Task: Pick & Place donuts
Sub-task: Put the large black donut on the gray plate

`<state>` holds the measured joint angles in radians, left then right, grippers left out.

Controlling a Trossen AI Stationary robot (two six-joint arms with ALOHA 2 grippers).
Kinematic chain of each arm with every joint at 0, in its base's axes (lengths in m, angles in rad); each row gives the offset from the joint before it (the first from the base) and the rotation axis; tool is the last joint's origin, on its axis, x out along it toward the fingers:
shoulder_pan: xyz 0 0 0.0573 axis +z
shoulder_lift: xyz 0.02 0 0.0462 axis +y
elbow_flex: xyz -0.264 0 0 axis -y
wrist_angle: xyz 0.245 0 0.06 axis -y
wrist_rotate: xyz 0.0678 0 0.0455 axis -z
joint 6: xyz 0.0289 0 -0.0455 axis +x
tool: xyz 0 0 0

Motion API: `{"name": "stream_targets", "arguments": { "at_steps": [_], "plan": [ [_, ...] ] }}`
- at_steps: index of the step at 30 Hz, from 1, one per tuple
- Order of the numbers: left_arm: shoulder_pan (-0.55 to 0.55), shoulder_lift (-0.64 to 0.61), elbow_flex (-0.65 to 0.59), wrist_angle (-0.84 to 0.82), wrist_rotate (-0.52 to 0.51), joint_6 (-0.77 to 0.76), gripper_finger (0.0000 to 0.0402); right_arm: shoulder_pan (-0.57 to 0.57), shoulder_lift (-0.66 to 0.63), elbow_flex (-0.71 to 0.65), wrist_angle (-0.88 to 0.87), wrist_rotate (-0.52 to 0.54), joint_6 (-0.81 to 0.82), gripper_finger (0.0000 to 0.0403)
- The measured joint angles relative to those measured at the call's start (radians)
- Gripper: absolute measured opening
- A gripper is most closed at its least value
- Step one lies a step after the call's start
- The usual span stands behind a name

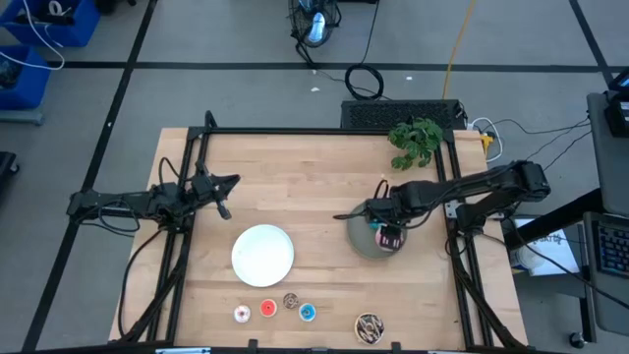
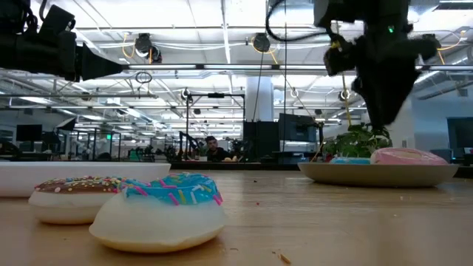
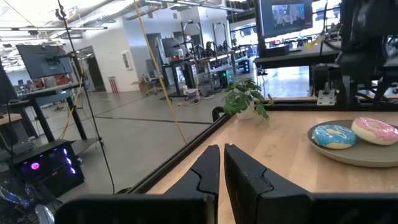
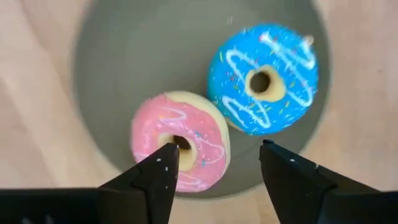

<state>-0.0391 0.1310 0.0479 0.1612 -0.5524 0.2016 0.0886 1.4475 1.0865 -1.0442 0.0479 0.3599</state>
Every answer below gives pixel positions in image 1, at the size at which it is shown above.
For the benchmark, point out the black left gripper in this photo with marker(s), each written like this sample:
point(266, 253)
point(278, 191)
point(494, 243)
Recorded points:
point(204, 189)

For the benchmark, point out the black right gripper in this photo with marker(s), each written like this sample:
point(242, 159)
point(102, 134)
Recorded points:
point(388, 211)

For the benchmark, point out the large chocolate frosted donut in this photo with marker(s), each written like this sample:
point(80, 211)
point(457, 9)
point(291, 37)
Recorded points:
point(363, 334)

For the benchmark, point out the small red donut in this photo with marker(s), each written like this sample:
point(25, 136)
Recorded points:
point(264, 309)

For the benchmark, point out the small pale pink donut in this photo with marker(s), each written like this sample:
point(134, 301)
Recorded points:
point(237, 314)

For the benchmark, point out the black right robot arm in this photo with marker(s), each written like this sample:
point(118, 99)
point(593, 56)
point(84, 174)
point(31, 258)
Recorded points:
point(467, 187)

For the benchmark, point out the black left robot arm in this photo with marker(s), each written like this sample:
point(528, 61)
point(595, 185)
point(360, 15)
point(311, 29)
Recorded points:
point(123, 201)

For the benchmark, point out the grey round plate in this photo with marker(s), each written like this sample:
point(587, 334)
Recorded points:
point(361, 241)

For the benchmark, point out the white round plate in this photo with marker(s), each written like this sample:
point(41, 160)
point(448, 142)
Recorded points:
point(263, 255)

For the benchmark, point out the green leafy plant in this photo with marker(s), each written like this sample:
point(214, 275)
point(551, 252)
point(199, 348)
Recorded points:
point(417, 140)

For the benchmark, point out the small blue donut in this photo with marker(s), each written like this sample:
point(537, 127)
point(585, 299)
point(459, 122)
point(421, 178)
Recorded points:
point(302, 312)

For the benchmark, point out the small chocolate donut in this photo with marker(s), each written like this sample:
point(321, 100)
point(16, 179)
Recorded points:
point(287, 301)

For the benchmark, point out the black keyboard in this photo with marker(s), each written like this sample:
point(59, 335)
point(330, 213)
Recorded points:
point(393, 114)
point(613, 246)

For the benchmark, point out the yellow plug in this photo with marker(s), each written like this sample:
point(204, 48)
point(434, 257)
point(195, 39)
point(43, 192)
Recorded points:
point(486, 142)

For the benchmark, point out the white printed paper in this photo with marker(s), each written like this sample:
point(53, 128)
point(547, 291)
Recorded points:
point(555, 251)

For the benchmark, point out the silver label plate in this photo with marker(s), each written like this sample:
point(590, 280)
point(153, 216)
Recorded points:
point(182, 351)

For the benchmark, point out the black metal bar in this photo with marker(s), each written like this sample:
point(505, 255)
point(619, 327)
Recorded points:
point(565, 214)

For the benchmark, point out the black floor fan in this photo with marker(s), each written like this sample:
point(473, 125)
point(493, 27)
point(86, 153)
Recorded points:
point(314, 24)

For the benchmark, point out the black caster wheel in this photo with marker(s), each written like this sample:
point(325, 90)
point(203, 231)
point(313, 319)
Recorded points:
point(576, 340)

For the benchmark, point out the blue plastic bin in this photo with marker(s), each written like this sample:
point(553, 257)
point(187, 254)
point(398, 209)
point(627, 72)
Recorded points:
point(29, 83)
point(74, 29)

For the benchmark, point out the grey bin platform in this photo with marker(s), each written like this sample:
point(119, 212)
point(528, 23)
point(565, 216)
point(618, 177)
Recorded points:
point(19, 117)

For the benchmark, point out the black object at edge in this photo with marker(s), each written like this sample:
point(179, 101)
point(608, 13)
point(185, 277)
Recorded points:
point(6, 169)

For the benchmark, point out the grey desk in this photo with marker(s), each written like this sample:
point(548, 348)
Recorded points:
point(611, 162)

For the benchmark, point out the black device on desk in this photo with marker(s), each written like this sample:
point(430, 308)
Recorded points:
point(618, 110)

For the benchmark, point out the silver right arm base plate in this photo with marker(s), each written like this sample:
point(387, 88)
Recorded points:
point(452, 209)

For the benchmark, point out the black aluminium table frame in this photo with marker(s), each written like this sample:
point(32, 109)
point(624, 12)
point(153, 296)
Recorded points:
point(319, 131)

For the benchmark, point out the black frame clamp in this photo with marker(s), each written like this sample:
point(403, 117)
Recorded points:
point(396, 346)
point(253, 344)

